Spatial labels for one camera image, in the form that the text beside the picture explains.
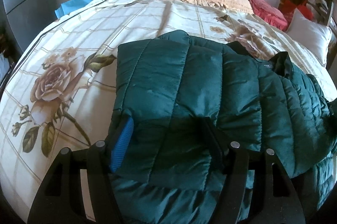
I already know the dark green quilted jacket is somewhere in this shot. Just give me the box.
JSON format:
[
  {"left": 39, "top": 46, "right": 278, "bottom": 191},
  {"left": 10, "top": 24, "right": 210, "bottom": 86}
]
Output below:
[{"left": 110, "top": 30, "right": 336, "bottom": 223}]

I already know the floral checked bed quilt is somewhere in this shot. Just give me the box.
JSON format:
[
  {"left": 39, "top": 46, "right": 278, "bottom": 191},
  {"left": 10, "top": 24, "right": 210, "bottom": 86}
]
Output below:
[{"left": 1, "top": 0, "right": 336, "bottom": 222}]

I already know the white satin pillow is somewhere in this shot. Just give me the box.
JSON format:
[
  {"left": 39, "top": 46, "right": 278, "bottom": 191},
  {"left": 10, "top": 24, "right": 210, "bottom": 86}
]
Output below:
[{"left": 286, "top": 9, "right": 332, "bottom": 67}]

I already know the red ruffled heart pillow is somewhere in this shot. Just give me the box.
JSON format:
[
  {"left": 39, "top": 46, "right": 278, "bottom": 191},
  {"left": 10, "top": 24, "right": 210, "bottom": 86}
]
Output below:
[{"left": 248, "top": 0, "right": 289, "bottom": 31}]

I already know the blue paper bag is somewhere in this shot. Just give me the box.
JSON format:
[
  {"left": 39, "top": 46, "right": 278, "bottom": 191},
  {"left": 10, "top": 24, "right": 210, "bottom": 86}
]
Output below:
[{"left": 55, "top": 0, "right": 92, "bottom": 19}]

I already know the wooden chair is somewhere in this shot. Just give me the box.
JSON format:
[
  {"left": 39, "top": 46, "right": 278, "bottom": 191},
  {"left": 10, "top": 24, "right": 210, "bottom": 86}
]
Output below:
[{"left": 306, "top": 0, "right": 336, "bottom": 37}]

